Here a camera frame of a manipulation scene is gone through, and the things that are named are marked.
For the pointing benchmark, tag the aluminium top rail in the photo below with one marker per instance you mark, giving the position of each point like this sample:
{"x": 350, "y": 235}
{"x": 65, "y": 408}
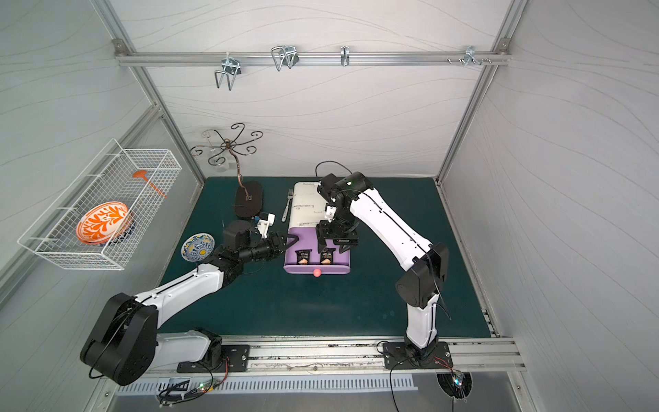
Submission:
{"x": 307, "y": 59}

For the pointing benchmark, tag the left wiring bundle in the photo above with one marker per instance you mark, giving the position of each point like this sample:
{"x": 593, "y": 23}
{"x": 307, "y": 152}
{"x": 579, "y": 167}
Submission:
{"x": 185, "y": 391}

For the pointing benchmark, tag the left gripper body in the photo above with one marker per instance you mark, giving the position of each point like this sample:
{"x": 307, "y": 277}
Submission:
{"x": 277, "y": 245}

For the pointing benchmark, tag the purple drawer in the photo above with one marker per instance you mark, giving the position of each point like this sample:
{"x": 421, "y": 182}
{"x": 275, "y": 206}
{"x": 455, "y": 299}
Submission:
{"x": 308, "y": 240}

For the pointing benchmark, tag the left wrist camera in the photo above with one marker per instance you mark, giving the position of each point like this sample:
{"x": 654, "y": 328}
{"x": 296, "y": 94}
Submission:
{"x": 263, "y": 222}

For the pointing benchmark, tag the orange patterned plate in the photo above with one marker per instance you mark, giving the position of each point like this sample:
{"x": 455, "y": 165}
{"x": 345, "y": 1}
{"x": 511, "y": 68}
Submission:
{"x": 104, "y": 223}

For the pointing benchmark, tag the silver fork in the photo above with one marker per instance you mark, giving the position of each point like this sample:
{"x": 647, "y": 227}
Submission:
{"x": 284, "y": 215}

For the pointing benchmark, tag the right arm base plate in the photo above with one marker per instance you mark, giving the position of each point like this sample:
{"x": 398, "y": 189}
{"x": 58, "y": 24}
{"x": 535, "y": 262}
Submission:
{"x": 405, "y": 356}

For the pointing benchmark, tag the black metal mug tree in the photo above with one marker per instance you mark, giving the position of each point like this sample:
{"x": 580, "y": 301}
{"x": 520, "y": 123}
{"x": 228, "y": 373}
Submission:
{"x": 224, "y": 154}

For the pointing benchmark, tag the white wire basket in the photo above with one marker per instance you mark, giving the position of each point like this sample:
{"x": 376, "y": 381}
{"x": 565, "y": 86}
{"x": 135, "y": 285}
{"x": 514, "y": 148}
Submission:
{"x": 107, "y": 178}

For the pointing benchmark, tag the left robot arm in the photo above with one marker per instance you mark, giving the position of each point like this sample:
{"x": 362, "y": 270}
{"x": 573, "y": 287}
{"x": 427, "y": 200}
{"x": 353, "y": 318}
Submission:
{"x": 125, "y": 341}

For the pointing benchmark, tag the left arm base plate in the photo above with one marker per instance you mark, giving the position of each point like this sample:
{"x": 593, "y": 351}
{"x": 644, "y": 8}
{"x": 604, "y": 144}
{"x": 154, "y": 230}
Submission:
{"x": 226, "y": 359}

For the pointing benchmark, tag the white vent grille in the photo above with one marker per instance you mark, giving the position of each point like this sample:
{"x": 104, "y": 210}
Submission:
{"x": 368, "y": 383}

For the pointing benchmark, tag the white drawer cabinet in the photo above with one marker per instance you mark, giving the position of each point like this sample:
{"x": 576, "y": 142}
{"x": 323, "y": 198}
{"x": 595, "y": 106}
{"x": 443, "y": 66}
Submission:
{"x": 308, "y": 206}

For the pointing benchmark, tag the black cookie packet two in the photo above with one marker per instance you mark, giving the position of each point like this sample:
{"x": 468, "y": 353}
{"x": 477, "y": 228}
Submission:
{"x": 326, "y": 256}

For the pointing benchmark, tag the black cookie packet one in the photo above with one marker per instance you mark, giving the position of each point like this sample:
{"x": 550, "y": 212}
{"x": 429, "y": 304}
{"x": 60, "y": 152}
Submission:
{"x": 303, "y": 256}

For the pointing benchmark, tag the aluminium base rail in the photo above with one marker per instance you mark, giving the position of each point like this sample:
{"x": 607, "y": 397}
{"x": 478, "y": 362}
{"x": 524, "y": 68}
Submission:
{"x": 359, "y": 355}

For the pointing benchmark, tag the orange spatula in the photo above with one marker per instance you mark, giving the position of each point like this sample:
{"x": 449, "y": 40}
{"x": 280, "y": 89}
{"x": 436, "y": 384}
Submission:
{"x": 143, "y": 175}

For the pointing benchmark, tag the blue yellow patterned bowl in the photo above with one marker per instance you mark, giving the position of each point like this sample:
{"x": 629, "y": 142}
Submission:
{"x": 198, "y": 247}

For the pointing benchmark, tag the metal hook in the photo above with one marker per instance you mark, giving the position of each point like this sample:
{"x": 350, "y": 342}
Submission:
{"x": 469, "y": 58}
{"x": 229, "y": 69}
{"x": 345, "y": 56}
{"x": 285, "y": 56}

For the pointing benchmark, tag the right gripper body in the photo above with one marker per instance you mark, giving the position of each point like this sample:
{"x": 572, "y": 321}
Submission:
{"x": 335, "y": 231}

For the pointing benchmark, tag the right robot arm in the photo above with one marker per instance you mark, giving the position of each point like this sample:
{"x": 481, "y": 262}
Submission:
{"x": 354, "y": 199}

